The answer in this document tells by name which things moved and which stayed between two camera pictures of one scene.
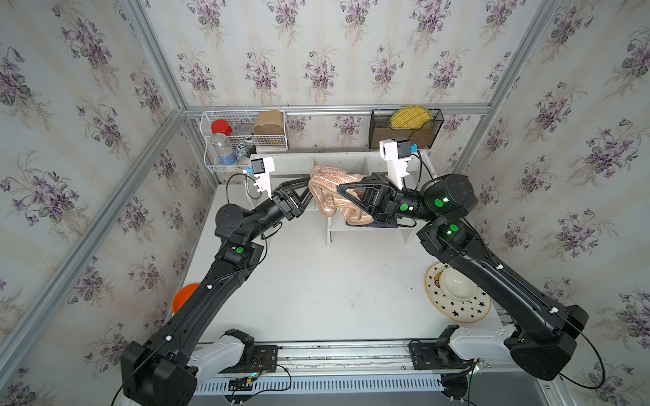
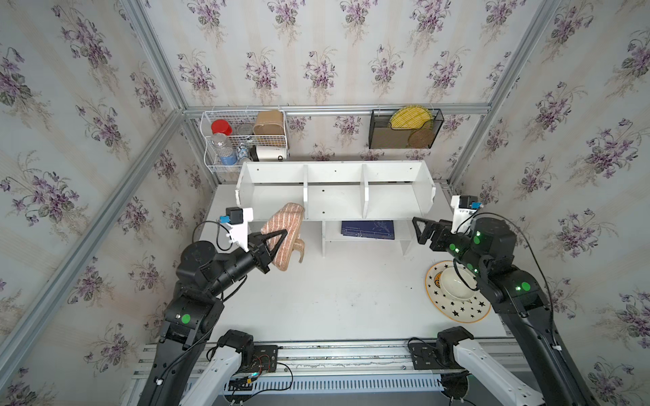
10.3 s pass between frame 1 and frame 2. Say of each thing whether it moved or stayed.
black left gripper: moved
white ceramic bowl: stayed
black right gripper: moved
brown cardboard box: stayed
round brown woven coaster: stayed
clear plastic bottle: stayed
